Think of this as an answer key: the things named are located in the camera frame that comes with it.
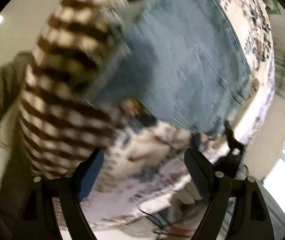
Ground blue denim pants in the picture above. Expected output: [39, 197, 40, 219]
[86, 0, 251, 135]

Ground floral bedspread with checked border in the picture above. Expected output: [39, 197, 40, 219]
[17, 0, 276, 231]

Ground black cable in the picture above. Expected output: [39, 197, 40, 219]
[136, 199, 196, 238]

